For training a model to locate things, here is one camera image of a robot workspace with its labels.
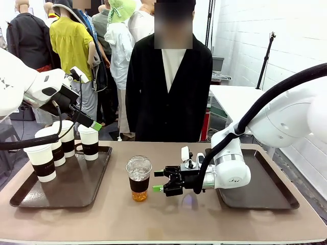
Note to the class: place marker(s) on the mannequin in black jacket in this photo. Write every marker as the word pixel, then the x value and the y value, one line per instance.
pixel 28 40

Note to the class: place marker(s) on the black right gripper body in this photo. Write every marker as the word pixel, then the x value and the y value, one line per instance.
pixel 190 178

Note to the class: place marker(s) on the brown plastic serving tray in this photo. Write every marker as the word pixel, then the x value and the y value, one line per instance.
pixel 268 178
pixel 74 189

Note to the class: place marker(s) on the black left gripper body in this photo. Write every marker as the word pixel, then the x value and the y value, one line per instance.
pixel 62 100

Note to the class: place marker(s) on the white side table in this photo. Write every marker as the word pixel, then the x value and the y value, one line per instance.
pixel 237 99

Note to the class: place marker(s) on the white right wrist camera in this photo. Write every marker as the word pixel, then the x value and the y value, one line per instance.
pixel 185 153

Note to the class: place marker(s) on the black tripod stand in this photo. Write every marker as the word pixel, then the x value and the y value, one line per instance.
pixel 265 61

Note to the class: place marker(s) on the red fire extinguisher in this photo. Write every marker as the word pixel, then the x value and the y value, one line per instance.
pixel 205 125

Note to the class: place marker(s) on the black light stand poles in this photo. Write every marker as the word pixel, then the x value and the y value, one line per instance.
pixel 210 23

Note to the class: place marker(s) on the mannequin with red collar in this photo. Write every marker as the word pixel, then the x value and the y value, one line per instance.
pixel 51 19

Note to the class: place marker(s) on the green bucket hat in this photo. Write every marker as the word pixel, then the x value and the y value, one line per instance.
pixel 122 10

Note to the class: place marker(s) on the person in black cardigan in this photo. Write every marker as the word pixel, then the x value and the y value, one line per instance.
pixel 153 89

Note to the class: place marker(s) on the background person blue shirt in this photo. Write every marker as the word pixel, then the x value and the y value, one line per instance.
pixel 90 23

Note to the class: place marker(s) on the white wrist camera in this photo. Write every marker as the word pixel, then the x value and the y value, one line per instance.
pixel 78 74
pixel 185 153

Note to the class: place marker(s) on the white paper cup black sleeve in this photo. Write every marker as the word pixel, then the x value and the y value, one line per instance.
pixel 42 163
pixel 89 143
pixel 59 155
pixel 68 145

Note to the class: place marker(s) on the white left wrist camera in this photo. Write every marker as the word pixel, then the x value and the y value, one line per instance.
pixel 78 74

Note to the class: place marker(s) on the clear plastic iced tea cup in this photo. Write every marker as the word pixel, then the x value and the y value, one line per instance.
pixel 138 178

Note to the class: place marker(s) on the grey box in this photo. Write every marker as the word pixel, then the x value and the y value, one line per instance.
pixel 217 63

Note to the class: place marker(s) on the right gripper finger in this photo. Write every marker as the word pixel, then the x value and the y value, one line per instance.
pixel 173 189
pixel 172 172

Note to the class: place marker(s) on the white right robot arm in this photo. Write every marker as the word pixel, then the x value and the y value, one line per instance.
pixel 230 168

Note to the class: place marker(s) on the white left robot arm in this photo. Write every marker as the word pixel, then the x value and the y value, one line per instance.
pixel 15 84

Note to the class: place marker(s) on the black case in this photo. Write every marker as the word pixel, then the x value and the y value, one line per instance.
pixel 23 113

